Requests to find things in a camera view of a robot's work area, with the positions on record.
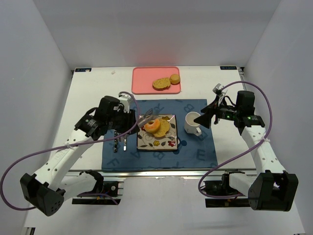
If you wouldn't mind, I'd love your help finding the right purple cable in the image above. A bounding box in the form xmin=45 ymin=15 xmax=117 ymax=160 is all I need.
xmin=198 ymin=80 xmax=273 ymax=198

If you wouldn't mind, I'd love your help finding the white mug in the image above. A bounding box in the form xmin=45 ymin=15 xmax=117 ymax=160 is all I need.
xmin=184 ymin=112 xmax=202 ymax=136

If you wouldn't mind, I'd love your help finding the sugared donut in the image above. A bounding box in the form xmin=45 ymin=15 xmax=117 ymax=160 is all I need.
xmin=144 ymin=119 xmax=161 ymax=133

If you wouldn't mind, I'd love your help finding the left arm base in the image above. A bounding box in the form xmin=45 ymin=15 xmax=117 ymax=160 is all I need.
xmin=72 ymin=170 xmax=123 ymax=205

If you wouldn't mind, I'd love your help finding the small round muffin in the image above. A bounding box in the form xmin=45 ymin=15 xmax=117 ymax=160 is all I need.
xmin=170 ymin=74 xmax=180 ymax=85

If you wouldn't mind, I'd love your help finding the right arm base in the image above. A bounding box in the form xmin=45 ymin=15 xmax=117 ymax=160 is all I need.
xmin=201 ymin=170 xmax=249 ymax=208

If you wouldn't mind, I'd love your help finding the fork with patterned handle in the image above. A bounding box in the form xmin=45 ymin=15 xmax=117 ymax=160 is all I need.
xmin=113 ymin=139 xmax=119 ymax=153

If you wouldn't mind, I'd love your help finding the spoon with patterned handle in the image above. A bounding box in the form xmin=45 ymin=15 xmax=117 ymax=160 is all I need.
xmin=123 ymin=137 xmax=127 ymax=151

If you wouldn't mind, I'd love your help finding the square floral plate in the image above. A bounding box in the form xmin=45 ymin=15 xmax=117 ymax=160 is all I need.
xmin=136 ymin=114 xmax=179 ymax=151

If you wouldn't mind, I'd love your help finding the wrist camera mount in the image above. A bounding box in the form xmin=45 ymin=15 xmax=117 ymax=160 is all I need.
xmin=118 ymin=92 xmax=133 ymax=113
xmin=213 ymin=83 xmax=227 ymax=105

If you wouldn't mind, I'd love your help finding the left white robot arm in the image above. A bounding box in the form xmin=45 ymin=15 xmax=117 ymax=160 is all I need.
xmin=20 ymin=92 xmax=139 ymax=216

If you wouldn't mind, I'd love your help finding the bread slice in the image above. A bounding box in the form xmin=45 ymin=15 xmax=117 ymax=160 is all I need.
xmin=153 ymin=119 xmax=170 ymax=138
xmin=152 ymin=77 xmax=171 ymax=90

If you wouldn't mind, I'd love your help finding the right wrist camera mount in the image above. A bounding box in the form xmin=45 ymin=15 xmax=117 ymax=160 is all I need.
xmin=213 ymin=83 xmax=227 ymax=105

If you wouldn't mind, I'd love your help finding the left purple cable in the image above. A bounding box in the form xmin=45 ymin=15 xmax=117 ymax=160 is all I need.
xmin=0 ymin=92 xmax=140 ymax=212

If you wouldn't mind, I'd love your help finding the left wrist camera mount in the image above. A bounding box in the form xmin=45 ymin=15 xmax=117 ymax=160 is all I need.
xmin=118 ymin=92 xmax=133 ymax=113

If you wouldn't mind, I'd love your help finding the purple cable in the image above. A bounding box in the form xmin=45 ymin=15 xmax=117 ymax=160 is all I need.
xmin=0 ymin=92 xmax=140 ymax=212
xmin=198 ymin=80 xmax=273 ymax=198

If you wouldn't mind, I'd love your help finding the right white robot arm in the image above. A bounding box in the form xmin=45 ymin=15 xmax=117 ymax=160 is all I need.
xmin=194 ymin=91 xmax=298 ymax=212

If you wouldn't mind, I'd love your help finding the pink tray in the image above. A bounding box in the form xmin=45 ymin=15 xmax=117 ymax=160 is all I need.
xmin=132 ymin=66 xmax=181 ymax=94

